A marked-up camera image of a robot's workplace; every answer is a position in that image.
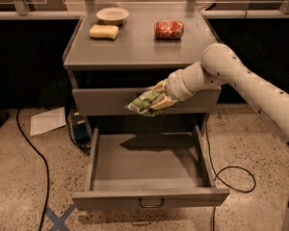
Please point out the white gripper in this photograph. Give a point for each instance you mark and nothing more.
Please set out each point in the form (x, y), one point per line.
(175, 87)

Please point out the green jalapeno chip bag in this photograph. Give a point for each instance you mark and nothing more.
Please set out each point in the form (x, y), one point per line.
(142, 104)

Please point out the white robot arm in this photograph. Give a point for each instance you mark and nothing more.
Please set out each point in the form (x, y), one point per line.
(220, 65)

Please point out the closed top drawer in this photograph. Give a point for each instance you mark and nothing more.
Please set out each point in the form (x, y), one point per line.
(113, 102)

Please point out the red chip bag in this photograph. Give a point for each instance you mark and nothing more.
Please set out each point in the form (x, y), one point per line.
(168, 29)

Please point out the grey drawer cabinet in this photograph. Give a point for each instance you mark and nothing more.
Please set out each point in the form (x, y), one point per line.
(135, 59)

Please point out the open middle drawer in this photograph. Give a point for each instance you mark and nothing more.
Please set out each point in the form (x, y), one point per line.
(149, 171)

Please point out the yellow sponge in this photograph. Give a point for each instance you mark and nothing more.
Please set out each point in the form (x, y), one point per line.
(103, 31)

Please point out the white bowl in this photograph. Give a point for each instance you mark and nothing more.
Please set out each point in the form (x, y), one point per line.
(112, 16)

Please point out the white paper sheet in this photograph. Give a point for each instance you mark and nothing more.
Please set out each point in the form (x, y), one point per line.
(47, 121)

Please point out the blue floor tape cross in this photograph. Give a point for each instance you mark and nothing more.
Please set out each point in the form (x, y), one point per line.
(59, 222)

